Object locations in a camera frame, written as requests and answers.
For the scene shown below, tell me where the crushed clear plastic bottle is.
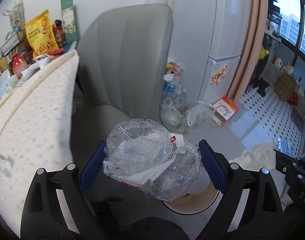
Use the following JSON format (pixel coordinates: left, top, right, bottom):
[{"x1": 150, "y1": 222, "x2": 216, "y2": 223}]
[{"x1": 103, "y1": 119, "x2": 210, "y2": 202}]

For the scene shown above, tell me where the round white trash bin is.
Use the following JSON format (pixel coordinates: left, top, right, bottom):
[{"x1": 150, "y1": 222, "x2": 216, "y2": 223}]
[{"x1": 163, "y1": 181, "x2": 220, "y2": 215}]

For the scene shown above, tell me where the clear plastic trash bag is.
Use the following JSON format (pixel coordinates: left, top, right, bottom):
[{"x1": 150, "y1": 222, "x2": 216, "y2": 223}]
[{"x1": 160, "y1": 98, "x2": 214, "y2": 134}]

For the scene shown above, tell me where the white bag of trash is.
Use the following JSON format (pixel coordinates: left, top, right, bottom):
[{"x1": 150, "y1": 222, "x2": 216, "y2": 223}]
[{"x1": 164, "y1": 62, "x2": 185, "y2": 85}]

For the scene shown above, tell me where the dotted cream tablecloth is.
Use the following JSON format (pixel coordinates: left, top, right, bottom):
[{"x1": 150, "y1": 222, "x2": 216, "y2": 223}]
[{"x1": 0, "y1": 50, "x2": 79, "y2": 235}]

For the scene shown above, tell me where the brown box on balcony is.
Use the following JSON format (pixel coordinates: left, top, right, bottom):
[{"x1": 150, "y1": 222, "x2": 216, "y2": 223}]
[{"x1": 274, "y1": 73, "x2": 296, "y2": 102}]

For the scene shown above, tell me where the orange white carton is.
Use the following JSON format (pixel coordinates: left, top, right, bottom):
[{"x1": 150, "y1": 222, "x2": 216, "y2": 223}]
[{"x1": 210, "y1": 97, "x2": 239, "y2": 127}]

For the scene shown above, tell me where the blue tissue box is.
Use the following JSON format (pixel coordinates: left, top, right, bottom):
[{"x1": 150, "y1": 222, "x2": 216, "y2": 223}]
[{"x1": 0, "y1": 69, "x2": 19, "y2": 101}]

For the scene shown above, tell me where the grey upholstered chair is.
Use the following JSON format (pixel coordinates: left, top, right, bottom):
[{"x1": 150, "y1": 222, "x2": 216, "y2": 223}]
[{"x1": 70, "y1": 3, "x2": 174, "y2": 203}]

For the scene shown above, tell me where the yellow snack bag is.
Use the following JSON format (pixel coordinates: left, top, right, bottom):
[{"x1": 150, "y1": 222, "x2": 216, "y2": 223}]
[{"x1": 25, "y1": 10, "x2": 59, "y2": 57}]

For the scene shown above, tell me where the white refrigerator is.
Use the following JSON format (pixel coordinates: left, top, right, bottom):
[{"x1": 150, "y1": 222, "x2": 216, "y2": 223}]
[{"x1": 147, "y1": 0, "x2": 254, "y2": 106}]

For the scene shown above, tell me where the red sauce bottle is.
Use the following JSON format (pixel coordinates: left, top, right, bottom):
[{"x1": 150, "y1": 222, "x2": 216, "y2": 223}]
[{"x1": 52, "y1": 20, "x2": 67, "y2": 48}]

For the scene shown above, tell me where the white tote bag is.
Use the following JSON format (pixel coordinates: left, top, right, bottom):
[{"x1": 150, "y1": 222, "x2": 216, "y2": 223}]
[{"x1": 2, "y1": 0, "x2": 25, "y2": 32}]

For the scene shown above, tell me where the green tall box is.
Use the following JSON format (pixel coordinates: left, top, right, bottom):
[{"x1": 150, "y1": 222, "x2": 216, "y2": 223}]
[{"x1": 61, "y1": 0, "x2": 78, "y2": 43}]

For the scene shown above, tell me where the black wire basket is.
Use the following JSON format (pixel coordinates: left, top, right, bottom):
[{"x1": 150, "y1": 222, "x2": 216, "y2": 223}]
[{"x1": 0, "y1": 31, "x2": 24, "y2": 57}]

